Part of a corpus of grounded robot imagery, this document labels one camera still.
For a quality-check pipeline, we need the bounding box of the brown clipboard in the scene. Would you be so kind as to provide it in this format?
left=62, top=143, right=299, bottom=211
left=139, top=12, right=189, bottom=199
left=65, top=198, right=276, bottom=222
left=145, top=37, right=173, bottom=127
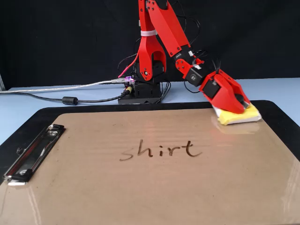
left=0, top=107, right=300, bottom=225

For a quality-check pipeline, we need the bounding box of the black power cable with ferrite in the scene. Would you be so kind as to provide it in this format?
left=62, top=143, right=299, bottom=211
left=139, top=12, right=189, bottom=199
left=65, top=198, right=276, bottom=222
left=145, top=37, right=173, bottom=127
left=0, top=87, right=133, bottom=106

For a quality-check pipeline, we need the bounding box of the controller circuit board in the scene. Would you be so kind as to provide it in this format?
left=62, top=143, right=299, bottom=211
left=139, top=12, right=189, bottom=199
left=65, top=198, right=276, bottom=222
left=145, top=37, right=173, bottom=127
left=123, top=75, right=137, bottom=85

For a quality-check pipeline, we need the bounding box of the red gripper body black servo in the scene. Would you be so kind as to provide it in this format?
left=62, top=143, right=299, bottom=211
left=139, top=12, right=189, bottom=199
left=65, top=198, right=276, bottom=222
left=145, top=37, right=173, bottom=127
left=199, top=69, right=233, bottom=104

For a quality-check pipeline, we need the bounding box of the yellow taped sponge black knob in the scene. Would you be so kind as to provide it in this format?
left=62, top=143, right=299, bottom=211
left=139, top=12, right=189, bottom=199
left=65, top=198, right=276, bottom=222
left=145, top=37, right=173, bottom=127
left=212, top=93, right=262, bottom=127

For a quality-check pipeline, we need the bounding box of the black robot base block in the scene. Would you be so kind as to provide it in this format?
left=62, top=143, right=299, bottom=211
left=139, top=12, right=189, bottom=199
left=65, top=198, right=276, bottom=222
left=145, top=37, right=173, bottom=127
left=118, top=60, right=165, bottom=105

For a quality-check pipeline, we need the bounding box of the silver metal clipboard clip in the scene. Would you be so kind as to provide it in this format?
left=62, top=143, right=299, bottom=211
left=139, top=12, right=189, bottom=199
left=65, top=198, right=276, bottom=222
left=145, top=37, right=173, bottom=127
left=2, top=124, right=66, bottom=186

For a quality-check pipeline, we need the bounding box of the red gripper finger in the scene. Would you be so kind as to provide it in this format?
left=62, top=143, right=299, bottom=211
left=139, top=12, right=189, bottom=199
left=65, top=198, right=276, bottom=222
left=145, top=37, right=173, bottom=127
left=212, top=85, right=245, bottom=114
left=221, top=69, right=251, bottom=109

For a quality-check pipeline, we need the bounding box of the red wire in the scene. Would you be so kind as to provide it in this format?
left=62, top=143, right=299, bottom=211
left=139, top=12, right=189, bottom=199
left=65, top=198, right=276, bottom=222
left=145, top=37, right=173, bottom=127
left=118, top=52, right=141, bottom=79

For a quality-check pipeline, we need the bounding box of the black servo wire bundle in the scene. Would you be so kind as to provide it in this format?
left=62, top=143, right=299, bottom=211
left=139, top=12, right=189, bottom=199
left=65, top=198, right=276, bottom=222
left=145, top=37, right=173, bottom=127
left=117, top=0, right=223, bottom=104

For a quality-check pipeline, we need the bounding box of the silver braided USB cable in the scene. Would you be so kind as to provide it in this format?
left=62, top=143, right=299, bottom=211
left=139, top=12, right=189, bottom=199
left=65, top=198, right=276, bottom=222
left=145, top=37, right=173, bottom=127
left=0, top=78, right=127, bottom=94

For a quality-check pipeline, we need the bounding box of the black desk mat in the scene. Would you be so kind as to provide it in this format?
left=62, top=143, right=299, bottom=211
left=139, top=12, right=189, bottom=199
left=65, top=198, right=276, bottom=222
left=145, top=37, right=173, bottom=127
left=0, top=100, right=300, bottom=186

